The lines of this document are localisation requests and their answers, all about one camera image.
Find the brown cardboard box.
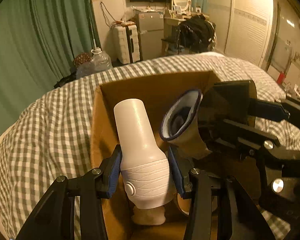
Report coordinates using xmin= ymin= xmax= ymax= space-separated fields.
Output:
xmin=90 ymin=70 xmax=219 ymax=239

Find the clear water jug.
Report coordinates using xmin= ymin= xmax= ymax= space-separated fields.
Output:
xmin=91 ymin=47 xmax=113 ymax=72

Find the white wardrobe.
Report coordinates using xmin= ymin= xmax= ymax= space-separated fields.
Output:
xmin=225 ymin=0 xmax=274 ymax=67

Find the small grey refrigerator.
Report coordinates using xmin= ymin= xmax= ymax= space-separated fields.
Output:
xmin=134 ymin=11 xmax=164 ymax=61

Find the black clothes pile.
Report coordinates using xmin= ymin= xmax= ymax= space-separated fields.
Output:
xmin=176 ymin=15 xmax=216 ymax=53

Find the red bottle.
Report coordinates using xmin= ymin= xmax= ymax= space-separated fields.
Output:
xmin=276 ymin=72 xmax=286 ymax=85

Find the white hair dryer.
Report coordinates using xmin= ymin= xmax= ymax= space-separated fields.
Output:
xmin=114 ymin=99 xmax=175 ymax=209

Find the brown patterned bag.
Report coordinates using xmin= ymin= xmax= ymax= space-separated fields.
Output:
xmin=73 ymin=53 xmax=91 ymax=68

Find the black square box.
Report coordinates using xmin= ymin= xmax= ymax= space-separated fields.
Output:
xmin=198 ymin=80 xmax=258 ymax=151

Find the white suitcase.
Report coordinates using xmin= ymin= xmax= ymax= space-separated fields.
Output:
xmin=113 ymin=21 xmax=141 ymax=64

